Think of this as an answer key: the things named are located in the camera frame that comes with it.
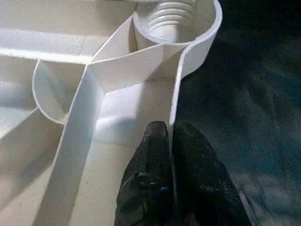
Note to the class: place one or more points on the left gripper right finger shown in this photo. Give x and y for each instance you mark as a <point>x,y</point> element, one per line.
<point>202,188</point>

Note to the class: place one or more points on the white plastic table top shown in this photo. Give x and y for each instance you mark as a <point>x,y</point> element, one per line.
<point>82,117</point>

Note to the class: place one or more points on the white plastic table leg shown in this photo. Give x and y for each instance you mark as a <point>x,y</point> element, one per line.
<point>174,14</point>

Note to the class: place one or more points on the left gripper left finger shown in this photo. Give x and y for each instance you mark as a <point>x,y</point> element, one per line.
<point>148,183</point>

